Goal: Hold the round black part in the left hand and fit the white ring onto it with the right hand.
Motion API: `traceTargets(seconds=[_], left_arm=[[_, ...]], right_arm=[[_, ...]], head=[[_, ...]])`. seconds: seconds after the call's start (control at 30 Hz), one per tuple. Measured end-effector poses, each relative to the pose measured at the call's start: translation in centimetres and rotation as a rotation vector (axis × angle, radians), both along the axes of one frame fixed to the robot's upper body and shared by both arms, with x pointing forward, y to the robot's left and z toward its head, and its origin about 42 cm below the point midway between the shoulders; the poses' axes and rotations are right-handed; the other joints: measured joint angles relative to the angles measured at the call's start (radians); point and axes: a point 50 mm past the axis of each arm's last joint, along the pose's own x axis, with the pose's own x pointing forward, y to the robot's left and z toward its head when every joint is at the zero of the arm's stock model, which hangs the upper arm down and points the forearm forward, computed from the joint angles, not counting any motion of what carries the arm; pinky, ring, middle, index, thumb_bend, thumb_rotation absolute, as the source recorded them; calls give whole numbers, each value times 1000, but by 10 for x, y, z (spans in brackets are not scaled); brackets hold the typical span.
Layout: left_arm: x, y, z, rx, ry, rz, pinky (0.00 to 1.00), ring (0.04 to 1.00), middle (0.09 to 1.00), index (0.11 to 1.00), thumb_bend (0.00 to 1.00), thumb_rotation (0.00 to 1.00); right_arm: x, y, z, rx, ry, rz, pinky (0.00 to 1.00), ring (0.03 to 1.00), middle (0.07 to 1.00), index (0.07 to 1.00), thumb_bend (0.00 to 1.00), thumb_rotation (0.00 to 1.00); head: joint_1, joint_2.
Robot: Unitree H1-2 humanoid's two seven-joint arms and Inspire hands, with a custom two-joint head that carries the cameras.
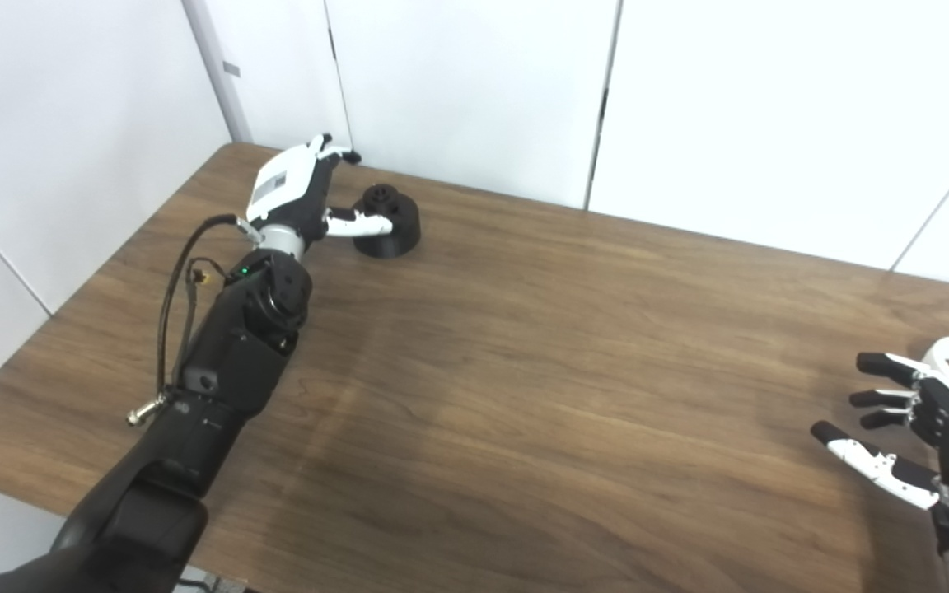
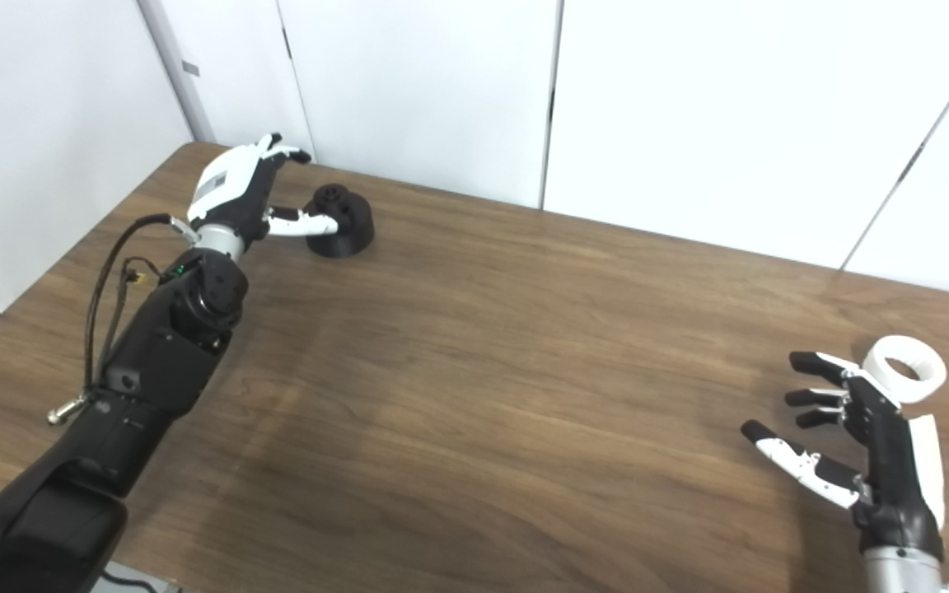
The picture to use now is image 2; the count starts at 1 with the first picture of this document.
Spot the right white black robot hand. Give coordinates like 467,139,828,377
741,351,947,554

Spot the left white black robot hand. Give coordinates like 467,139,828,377
186,132,339,248

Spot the white plastic ring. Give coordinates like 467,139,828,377
862,335,948,404

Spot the round black stepped part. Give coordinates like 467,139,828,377
303,184,376,259

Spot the thin brown wire bundle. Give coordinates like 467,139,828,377
96,257,164,388

